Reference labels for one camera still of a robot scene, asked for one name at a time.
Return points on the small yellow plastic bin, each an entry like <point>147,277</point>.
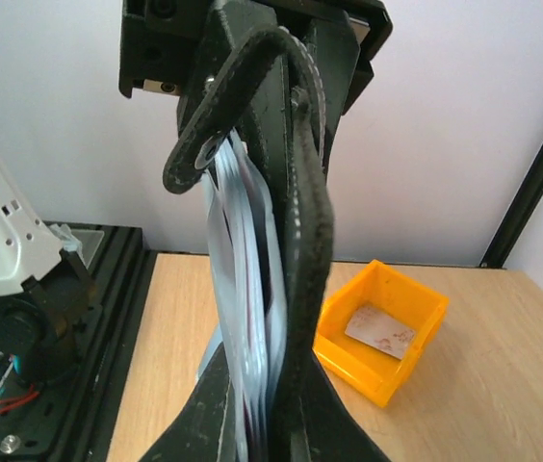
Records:
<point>376,375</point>

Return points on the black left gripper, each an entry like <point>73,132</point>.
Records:
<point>242,71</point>

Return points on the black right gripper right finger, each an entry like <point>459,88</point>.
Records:
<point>309,421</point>

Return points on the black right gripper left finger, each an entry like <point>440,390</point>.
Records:
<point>204,430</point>

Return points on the white card with blossom print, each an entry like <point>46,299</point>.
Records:
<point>374,328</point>

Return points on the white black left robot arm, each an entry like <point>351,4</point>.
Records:
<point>21,269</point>

